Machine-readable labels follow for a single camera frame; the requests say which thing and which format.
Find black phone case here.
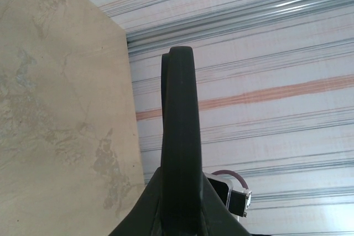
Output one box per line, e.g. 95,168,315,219
165,45,207,236

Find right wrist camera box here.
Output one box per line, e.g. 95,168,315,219
206,174,254,219

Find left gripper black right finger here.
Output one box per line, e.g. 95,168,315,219
199,170,250,236

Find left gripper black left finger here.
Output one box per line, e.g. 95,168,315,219
109,164,164,236

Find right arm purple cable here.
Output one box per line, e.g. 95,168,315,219
211,169,249,191

